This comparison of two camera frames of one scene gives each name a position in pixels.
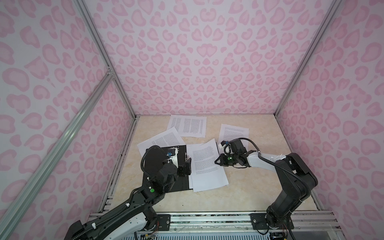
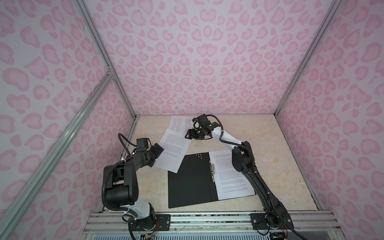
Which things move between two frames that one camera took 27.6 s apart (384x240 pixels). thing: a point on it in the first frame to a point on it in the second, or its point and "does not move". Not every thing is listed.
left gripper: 183,172 to 156,152
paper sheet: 230,132 to 229,183
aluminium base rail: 307,221 does not move
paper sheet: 188,126 does not move
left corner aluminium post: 91,24 does not move
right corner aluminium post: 331,12 does not move
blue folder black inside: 182,182 to 194,183
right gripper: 223,162 to 194,136
